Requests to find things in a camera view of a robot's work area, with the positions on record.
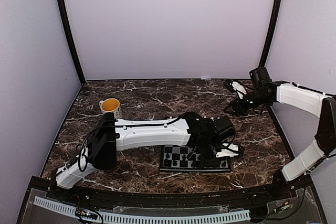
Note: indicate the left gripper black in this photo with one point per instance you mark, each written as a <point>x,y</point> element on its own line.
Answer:
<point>206,163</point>

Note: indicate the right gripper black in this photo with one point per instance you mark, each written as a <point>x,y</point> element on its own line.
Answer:
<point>238,105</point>

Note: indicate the black pawn piece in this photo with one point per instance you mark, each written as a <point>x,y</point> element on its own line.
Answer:
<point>166,162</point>

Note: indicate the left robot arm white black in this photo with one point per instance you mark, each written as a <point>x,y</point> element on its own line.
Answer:
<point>98,150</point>

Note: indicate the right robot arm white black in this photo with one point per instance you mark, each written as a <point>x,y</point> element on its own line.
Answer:
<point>306,115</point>

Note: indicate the black and white chessboard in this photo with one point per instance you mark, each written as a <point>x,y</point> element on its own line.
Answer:
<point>184,159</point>

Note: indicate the white patterned mug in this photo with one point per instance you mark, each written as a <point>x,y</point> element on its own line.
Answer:
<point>111,105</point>

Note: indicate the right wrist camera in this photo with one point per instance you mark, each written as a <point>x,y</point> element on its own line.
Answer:
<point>235,86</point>

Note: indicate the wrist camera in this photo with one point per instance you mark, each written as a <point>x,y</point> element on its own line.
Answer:
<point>235,86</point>
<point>230,150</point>

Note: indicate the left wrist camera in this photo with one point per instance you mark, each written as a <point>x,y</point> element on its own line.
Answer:
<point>230,150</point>

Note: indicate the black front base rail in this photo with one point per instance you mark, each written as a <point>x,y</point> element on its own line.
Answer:
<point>298,204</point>

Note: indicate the white perforated cable duct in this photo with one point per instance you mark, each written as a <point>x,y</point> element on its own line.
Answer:
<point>142,215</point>

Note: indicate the black corner frame post left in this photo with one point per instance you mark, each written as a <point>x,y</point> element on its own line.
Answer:
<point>70,41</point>

